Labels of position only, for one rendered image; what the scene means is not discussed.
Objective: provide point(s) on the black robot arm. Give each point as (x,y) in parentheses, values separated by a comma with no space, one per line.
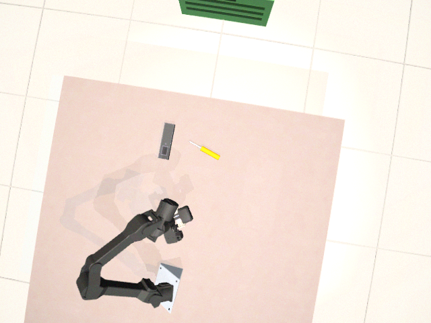
(91,285)

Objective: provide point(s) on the yellow-handled screwdriver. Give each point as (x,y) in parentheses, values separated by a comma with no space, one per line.
(207,151)

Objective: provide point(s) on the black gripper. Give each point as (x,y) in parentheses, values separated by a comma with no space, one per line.
(184,214)

